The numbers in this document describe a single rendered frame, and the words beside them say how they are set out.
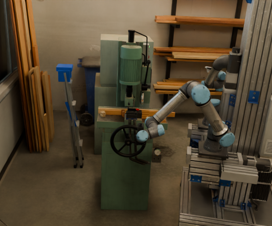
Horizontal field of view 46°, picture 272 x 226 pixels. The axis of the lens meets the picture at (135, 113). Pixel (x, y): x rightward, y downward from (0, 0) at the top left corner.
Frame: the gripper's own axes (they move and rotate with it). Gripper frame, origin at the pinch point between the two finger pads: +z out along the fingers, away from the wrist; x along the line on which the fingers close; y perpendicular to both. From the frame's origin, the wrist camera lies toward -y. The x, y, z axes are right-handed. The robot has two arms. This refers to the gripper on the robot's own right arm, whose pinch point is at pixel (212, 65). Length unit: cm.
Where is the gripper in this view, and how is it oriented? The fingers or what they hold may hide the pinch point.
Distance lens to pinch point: 348.6
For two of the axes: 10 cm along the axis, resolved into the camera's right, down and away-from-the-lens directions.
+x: 9.9, -1.1, 0.4
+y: 0.8, 9.2, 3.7
